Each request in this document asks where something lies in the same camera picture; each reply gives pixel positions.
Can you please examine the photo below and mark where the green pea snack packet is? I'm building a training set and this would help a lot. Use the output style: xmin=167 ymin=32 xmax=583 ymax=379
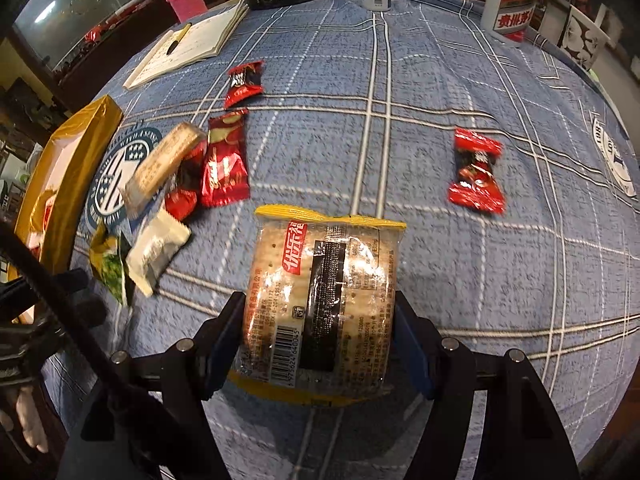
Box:
xmin=89 ymin=222 xmax=132 ymax=308

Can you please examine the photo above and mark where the white small snack packet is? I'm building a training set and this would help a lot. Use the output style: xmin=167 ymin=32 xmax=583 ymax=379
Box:
xmin=126 ymin=208 xmax=191 ymax=297

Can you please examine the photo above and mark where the yellow cracker packet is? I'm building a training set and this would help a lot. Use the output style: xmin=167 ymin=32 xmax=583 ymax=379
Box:
xmin=229 ymin=205 xmax=406 ymax=406

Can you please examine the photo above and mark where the clear cracker packet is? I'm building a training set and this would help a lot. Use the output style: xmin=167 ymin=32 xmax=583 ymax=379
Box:
xmin=120 ymin=122 xmax=204 ymax=220

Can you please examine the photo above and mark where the red candy wrapper packet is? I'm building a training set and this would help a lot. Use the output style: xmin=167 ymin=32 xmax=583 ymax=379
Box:
xmin=448 ymin=128 xmax=506 ymax=214

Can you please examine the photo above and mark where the red long snack packet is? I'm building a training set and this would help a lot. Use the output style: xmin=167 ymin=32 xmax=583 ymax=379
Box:
xmin=200 ymin=108 xmax=250 ymax=208

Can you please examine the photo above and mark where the small red candy packet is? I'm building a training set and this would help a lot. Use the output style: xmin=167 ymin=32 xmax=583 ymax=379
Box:
xmin=224 ymin=61 xmax=264 ymax=110

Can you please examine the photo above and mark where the dark red snack packet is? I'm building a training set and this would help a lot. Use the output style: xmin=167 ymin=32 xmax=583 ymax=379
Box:
xmin=164 ymin=139 xmax=207 ymax=221

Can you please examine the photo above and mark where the person's left hand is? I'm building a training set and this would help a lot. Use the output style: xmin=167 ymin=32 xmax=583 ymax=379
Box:
xmin=1 ymin=386 xmax=49 ymax=453

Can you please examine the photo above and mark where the gold cardboard box tray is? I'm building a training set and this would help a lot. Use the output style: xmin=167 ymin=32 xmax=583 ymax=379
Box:
xmin=14 ymin=96 xmax=122 ymax=274

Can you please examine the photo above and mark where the blue plaid tablecloth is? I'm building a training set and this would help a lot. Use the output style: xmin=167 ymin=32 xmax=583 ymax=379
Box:
xmin=72 ymin=0 xmax=639 ymax=458

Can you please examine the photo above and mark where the dark wooden cabinet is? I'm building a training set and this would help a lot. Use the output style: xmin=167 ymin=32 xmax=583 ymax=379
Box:
xmin=54 ymin=0 xmax=177 ymax=112

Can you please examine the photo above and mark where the black yellow pen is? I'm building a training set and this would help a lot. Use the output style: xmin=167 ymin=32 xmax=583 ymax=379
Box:
xmin=166 ymin=23 xmax=192 ymax=55

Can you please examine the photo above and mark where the white open notebook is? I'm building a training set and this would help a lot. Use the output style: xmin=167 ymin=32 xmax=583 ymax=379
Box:
xmin=122 ymin=0 xmax=250 ymax=90

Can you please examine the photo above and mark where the white patterned paper cup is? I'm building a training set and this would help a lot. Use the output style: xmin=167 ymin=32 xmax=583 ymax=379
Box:
xmin=559 ymin=6 xmax=610 ymax=70

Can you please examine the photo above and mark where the white red liquor bottle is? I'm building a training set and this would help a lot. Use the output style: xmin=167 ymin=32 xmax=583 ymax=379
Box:
xmin=480 ymin=0 xmax=537 ymax=44

